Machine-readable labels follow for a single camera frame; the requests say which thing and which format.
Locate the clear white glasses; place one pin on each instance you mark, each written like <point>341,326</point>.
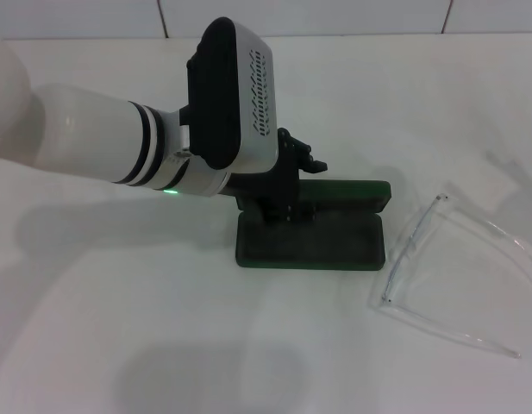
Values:
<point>414,235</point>

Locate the green glasses case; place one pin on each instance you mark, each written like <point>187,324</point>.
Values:
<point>330,248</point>

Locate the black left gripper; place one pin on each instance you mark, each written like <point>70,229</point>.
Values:
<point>287,190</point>

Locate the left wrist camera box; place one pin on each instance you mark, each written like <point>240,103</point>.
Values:
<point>252,86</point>

